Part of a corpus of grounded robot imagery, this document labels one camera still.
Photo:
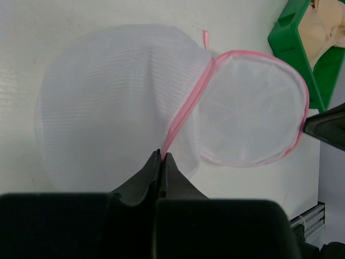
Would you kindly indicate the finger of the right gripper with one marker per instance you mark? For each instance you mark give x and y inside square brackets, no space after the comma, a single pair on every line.
[328,127]

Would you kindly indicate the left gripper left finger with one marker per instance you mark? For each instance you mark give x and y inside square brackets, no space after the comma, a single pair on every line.
[141,185]

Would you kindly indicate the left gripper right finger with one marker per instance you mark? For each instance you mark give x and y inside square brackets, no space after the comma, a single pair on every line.
[174,185]

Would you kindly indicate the beige bra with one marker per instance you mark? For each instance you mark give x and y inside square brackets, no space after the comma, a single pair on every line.
[321,28]

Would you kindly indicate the green plastic tray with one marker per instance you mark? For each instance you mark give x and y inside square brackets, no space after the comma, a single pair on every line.
[286,44]

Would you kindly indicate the aluminium mounting rail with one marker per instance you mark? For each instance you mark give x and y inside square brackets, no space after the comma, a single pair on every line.
[310,225]

